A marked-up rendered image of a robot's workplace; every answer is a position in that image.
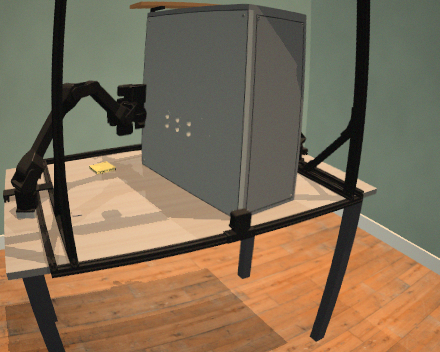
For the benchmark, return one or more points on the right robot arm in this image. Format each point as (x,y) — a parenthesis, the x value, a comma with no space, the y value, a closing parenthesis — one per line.
(301,147)

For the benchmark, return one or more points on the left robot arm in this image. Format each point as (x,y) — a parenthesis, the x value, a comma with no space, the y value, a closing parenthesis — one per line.
(30,167)

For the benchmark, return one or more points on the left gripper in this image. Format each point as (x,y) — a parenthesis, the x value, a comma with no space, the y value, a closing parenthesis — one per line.
(122,90)

